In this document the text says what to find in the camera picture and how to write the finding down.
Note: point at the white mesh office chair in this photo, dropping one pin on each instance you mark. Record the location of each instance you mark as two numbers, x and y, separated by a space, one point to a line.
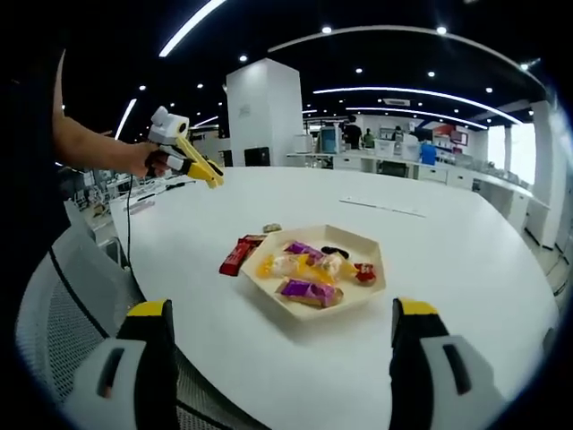
67 313

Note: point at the small red food packet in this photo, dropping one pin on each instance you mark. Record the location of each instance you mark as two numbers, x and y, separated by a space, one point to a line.
365 271

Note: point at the beige food tongs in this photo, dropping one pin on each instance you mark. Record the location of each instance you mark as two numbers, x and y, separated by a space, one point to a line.
184 144

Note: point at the beige hexagonal container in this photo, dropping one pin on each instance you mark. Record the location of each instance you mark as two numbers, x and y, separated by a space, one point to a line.
360 251

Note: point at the person's dark shirt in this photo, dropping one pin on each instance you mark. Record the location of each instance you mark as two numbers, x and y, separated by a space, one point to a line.
31 157

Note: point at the person's left hand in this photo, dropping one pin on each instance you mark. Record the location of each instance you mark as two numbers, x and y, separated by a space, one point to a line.
143 159

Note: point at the white storage bin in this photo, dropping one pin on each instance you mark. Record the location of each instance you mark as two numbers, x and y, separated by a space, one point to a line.
385 146

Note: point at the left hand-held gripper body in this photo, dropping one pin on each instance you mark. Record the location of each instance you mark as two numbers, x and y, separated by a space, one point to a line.
168 127

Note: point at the black office chair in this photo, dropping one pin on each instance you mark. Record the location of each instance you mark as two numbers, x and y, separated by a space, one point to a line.
394 169

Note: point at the blue storage box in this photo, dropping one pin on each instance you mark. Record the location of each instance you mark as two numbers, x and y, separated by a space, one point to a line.
427 153

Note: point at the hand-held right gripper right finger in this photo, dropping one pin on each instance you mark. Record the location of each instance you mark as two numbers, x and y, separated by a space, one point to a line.
412 372

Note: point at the brown food candy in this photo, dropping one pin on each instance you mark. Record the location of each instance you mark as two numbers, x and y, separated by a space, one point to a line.
271 227

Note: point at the white square column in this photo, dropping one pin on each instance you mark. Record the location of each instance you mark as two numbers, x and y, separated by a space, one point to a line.
544 170
264 112

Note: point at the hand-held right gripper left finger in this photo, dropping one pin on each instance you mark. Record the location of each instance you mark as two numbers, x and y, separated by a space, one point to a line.
152 358

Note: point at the pale blue monitor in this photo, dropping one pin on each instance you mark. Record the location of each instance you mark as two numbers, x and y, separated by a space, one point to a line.
330 140

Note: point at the row of white office desks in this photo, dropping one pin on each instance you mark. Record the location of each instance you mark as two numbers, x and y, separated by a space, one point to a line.
461 177

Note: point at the purple food packet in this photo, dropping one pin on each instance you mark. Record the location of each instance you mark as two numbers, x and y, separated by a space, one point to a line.
309 290
301 247

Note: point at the long red food packet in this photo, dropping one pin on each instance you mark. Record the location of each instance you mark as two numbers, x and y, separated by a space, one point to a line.
235 260

